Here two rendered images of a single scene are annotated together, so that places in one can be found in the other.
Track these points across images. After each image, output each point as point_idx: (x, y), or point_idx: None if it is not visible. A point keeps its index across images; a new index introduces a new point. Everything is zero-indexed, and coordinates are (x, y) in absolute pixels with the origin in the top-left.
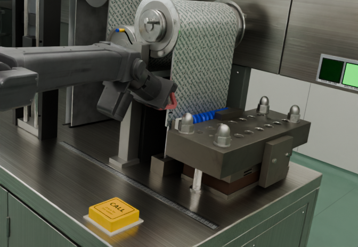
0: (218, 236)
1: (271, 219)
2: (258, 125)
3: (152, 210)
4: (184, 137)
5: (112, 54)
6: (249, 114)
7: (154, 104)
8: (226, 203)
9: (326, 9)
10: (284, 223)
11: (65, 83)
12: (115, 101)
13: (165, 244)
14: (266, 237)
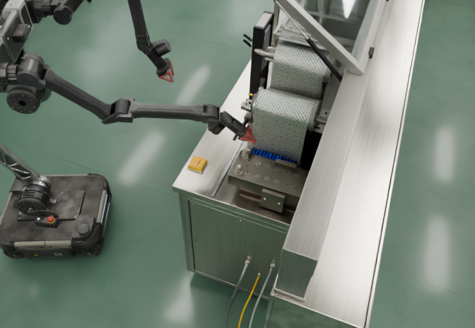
0: (208, 198)
1: (252, 218)
2: (282, 180)
3: (212, 173)
4: (237, 157)
5: (191, 113)
6: (300, 172)
7: (233, 136)
8: (237, 195)
9: None
10: (268, 229)
11: (160, 117)
12: (209, 126)
13: (191, 184)
14: (251, 224)
